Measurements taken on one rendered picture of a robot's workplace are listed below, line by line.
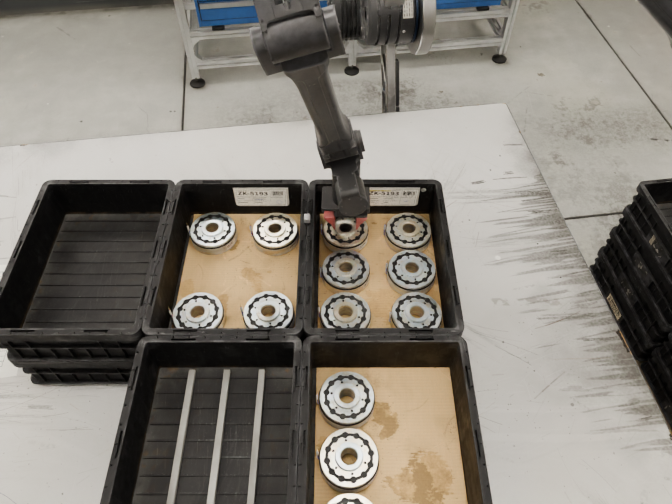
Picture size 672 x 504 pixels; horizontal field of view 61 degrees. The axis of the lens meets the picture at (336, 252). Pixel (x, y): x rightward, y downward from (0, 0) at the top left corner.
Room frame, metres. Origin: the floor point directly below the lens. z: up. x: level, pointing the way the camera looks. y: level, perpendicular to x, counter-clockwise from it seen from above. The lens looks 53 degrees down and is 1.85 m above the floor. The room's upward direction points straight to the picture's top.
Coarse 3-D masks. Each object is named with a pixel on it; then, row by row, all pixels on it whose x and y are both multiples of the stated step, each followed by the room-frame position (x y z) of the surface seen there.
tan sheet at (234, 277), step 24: (240, 216) 0.88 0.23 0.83; (240, 240) 0.81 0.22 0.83; (192, 264) 0.74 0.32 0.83; (216, 264) 0.74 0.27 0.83; (240, 264) 0.74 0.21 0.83; (264, 264) 0.74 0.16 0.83; (288, 264) 0.74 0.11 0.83; (192, 288) 0.68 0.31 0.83; (216, 288) 0.68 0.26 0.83; (240, 288) 0.68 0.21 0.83; (264, 288) 0.68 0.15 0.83; (288, 288) 0.68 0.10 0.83; (240, 312) 0.62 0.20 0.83
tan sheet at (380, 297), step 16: (320, 224) 0.86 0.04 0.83; (368, 224) 0.86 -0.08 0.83; (384, 224) 0.86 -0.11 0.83; (320, 240) 0.81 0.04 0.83; (368, 240) 0.81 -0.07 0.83; (384, 240) 0.81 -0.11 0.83; (320, 256) 0.76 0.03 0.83; (368, 256) 0.76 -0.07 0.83; (384, 256) 0.76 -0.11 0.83; (432, 256) 0.76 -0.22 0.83; (384, 272) 0.72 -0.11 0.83; (320, 288) 0.68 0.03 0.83; (368, 288) 0.68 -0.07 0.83; (384, 288) 0.68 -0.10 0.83; (432, 288) 0.68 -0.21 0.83; (320, 304) 0.64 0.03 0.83; (368, 304) 0.64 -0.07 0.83; (384, 304) 0.64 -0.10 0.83; (384, 320) 0.60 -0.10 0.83
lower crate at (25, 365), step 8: (24, 368) 0.52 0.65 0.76; (32, 368) 0.51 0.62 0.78; (40, 368) 0.52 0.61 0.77; (48, 368) 0.51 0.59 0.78; (56, 368) 0.52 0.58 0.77; (64, 368) 0.52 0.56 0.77; (72, 368) 0.52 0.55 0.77; (80, 368) 0.52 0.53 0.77; (88, 368) 0.52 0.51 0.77; (96, 368) 0.52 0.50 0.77; (104, 368) 0.52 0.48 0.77; (112, 368) 0.52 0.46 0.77; (120, 368) 0.52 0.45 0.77; (128, 368) 0.52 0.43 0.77; (32, 376) 0.53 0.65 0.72; (40, 376) 0.51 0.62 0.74; (48, 376) 0.52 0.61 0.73; (56, 376) 0.51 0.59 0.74; (64, 376) 0.52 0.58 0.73; (72, 376) 0.51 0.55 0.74; (80, 376) 0.52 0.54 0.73; (88, 376) 0.52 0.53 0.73; (96, 376) 0.52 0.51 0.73; (104, 376) 0.52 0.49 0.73; (112, 376) 0.52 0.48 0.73; (120, 376) 0.52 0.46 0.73; (128, 376) 0.52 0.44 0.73
